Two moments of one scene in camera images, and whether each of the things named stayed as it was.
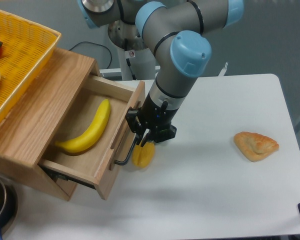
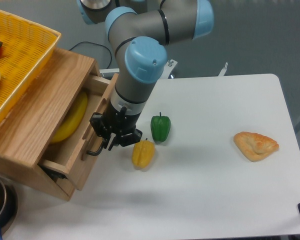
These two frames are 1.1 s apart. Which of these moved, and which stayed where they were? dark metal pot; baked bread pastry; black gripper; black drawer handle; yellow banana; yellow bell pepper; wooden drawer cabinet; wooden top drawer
Moved: black drawer handle; yellow banana; black gripper; wooden top drawer
Stayed: wooden drawer cabinet; dark metal pot; yellow bell pepper; baked bread pastry
